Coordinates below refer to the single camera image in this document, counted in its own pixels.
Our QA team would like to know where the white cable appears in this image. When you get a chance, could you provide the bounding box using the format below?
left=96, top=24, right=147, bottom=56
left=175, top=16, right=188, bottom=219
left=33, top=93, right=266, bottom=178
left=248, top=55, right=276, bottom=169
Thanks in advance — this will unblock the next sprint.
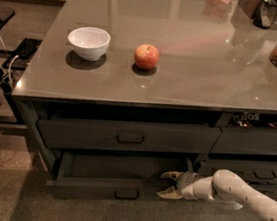
left=0, top=28, right=23, bottom=96

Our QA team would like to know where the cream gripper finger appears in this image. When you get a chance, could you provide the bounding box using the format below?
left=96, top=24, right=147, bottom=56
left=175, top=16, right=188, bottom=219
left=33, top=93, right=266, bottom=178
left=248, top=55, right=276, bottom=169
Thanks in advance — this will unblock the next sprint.
left=160, top=171, right=183, bottom=182
left=157, top=186, right=182, bottom=200

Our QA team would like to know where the red apple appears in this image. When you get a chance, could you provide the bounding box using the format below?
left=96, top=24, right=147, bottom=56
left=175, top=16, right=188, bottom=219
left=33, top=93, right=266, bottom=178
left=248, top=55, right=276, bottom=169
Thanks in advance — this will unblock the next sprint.
left=134, top=44, right=160, bottom=70

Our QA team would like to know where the black coffee pot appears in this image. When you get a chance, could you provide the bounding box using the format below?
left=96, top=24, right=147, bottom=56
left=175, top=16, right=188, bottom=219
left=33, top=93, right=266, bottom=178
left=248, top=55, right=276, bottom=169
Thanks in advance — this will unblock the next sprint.
left=253, top=0, right=277, bottom=30

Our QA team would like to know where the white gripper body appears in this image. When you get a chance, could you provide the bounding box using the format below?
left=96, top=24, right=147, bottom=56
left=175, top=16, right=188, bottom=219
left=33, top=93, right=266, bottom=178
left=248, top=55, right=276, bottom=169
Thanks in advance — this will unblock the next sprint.
left=177, top=172, right=214, bottom=200

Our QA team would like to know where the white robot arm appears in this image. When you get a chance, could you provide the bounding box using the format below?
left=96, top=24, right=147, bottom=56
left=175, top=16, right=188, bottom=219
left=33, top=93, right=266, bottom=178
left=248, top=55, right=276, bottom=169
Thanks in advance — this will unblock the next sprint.
left=157, top=169, right=277, bottom=221

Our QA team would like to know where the white ceramic bowl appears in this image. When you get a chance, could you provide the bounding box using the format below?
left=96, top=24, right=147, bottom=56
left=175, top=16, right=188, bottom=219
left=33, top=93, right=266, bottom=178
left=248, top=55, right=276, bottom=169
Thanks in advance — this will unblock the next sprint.
left=68, top=27, right=111, bottom=61

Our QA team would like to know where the dark drawer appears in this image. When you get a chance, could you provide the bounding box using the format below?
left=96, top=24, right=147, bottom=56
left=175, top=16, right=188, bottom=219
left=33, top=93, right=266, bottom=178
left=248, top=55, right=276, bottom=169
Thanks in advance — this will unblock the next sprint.
left=37, top=118, right=221, bottom=154
left=47, top=152, right=187, bottom=201
left=211, top=126, right=277, bottom=156
left=198, top=159, right=277, bottom=185
left=250, top=183, right=277, bottom=201

